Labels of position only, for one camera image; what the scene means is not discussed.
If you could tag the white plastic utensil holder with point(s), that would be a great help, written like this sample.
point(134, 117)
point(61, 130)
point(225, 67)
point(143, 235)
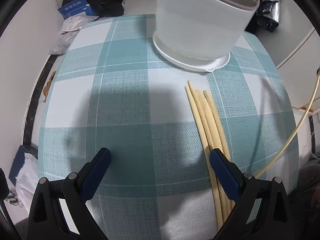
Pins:
point(200, 25)

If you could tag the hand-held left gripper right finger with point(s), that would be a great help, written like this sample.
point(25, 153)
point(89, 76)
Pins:
point(225, 172)

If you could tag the white plastic bag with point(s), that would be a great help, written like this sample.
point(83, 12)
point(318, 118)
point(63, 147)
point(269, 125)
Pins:
point(26, 182)

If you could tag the pile of wooden chopsticks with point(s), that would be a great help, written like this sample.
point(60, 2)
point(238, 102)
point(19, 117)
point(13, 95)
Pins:
point(203, 120)

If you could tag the small brown object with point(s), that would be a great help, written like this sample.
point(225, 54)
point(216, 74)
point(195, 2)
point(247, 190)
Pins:
point(48, 85)

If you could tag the dark blue folder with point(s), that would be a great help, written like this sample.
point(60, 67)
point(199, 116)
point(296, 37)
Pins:
point(18, 160)

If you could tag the teal checked tablecloth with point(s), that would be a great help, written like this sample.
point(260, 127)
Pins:
point(125, 105)

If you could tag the blue cardboard box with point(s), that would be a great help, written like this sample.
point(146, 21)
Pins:
point(77, 8)

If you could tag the silver folded umbrella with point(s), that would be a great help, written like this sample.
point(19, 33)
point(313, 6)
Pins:
point(271, 5)

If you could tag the clear plastic bag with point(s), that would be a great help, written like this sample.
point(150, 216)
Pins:
point(61, 43)
point(75, 23)

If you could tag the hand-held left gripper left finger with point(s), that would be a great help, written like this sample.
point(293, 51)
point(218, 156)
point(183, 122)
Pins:
point(96, 170)

